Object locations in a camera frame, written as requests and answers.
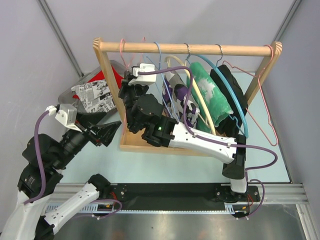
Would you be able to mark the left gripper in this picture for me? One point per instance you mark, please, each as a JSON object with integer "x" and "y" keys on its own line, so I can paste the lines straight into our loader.
{"x": 105, "y": 131}

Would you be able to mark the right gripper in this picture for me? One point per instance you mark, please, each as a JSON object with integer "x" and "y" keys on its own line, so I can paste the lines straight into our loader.
{"x": 124, "y": 88}

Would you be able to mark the red trousers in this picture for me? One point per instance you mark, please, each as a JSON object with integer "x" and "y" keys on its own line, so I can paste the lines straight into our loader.
{"x": 97, "y": 74}

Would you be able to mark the black white print trousers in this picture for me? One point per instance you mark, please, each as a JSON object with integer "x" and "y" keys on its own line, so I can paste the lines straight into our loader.
{"x": 95, "y": 96}

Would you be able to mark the light blue wire hanger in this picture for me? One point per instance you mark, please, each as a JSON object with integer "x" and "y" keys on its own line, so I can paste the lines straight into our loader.
{"x": 174, "y": 114}

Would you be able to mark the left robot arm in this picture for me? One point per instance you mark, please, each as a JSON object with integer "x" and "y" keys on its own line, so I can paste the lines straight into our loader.
{"x": 47, "y": 158}

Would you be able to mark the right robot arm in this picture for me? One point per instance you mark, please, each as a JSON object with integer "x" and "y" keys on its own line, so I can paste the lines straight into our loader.
{"x": 145, "y": 114}

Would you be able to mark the purple camouflage trousers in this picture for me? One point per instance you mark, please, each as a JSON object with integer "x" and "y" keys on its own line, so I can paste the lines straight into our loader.
{"x": 179, "y": 90}

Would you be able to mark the cream wooden hanger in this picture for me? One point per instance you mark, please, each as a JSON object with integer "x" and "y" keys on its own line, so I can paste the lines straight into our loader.
{"x": 207, "y": 120}

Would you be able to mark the blue plastic hanger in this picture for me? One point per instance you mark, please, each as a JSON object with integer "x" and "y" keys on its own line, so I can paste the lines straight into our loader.
{"x": 229, "y": 89}

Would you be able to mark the green tie-dye trousers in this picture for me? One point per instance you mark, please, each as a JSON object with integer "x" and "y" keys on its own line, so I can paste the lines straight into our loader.
{"x": 216, "y": 102}

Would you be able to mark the wooden clothes rack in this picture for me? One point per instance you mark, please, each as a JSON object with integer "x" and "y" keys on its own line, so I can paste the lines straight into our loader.
{"x": 130, "y": 142}

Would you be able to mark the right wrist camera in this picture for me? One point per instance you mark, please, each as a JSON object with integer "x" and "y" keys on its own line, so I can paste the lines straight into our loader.
{"x": 141, "y": 75}

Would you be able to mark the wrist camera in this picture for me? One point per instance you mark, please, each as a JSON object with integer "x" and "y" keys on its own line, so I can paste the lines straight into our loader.
{"x": 141, "y": 75}
{"x": 65, "y": 114}

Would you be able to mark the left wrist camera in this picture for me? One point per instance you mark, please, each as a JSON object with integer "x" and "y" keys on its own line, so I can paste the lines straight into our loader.
{"x": 65, "y": 114}

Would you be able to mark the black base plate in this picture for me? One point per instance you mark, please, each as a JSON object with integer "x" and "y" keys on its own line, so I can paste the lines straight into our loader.
{"x": 181, "y": 196}

